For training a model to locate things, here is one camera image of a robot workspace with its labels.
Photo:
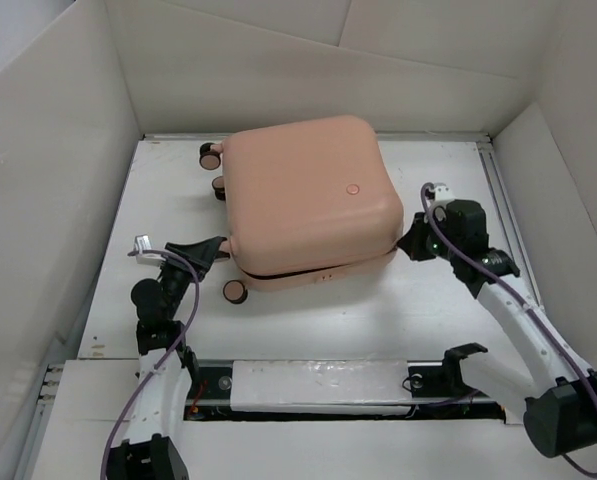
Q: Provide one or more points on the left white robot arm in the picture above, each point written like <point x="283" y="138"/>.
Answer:
<point x="142" y="442"/>

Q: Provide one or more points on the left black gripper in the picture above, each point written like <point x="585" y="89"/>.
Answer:
<point x="201" y="255"/>

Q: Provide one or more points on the aluminium frame rail right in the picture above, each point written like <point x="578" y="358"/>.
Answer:
<point x="510" y="228"/>

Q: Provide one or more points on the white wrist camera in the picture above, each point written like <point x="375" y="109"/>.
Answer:
<point x="143" y="252"/>
<point x="438" y="194"/>

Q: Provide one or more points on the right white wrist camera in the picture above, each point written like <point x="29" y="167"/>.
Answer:
<point x="438" y="194"/>

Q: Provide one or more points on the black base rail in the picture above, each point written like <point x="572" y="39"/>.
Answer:
<point x="432" y="399"/>

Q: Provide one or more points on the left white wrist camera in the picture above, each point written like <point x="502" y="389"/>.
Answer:
<point x="143" y="252"/>

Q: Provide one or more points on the pink hard-shell suitcase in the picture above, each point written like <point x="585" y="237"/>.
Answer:
<point x="306" y="202"/>

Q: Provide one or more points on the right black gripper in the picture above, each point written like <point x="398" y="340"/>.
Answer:
<point x="411" y="241"/>

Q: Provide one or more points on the aluminium frame rail left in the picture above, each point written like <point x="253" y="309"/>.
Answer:
<point x="41" y="415"/>

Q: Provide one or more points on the aluminium frame rail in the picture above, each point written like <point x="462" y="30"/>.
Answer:
<point x="41" y="415"/>
<point x="510" y="228"/>

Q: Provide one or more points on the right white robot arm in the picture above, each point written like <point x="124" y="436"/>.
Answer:
<point x="557" y="400"/>

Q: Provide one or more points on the white foam cover block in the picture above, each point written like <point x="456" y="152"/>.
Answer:
<point x="355" y="387"/>

